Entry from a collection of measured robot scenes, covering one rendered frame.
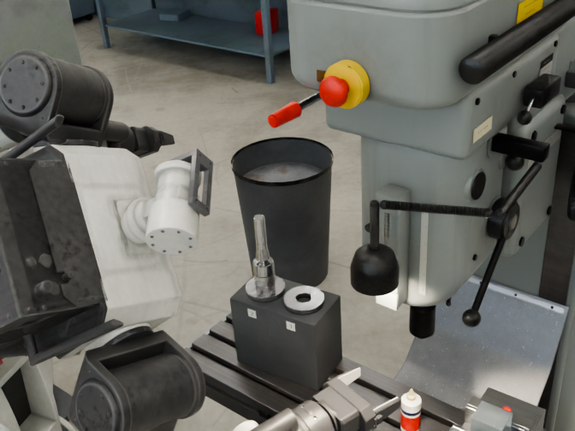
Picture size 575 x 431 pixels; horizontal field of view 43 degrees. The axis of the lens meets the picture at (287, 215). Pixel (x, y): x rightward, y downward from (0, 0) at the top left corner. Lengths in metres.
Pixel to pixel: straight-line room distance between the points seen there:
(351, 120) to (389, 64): 0.20
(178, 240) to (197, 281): 2.75
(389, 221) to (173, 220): 0.37
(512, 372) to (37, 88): 1.19
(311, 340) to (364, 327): 1.73
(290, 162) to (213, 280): 0.70
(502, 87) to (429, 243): 0.26
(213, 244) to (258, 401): 2.36
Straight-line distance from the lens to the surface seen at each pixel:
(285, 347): 1.64
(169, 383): 0.98
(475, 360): 1.77
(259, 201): 3.24
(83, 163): 1.01
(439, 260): 1.18
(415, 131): 1.05
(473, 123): 1.02
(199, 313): 3.47
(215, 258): 3.84
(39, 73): 1.02
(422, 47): 0.90
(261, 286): 1.63
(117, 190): 1.03
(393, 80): 0.92
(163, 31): 7.06
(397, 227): 1.13
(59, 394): 3.19
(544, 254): 1.65
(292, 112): 1.02
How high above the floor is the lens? 2.09
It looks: 30 degrees down
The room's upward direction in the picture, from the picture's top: 4 degrees counter-clockwise
